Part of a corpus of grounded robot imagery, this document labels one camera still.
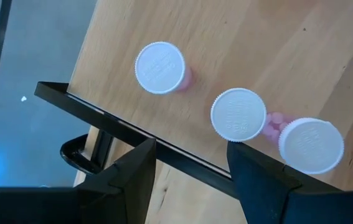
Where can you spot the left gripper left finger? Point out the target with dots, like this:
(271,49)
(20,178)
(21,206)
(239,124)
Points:
(129,186)

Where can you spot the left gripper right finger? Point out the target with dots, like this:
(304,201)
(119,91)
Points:
(257,189)

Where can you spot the white cap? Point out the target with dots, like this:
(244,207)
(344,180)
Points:
(311,145)

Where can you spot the purple medicine bottle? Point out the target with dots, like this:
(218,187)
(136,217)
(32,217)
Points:
(160,68)
(238,114)

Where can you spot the black table clamp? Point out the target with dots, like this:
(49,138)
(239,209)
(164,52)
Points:
(64,154)

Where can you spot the white paper scrap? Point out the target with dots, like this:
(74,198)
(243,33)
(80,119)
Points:
(23,99)

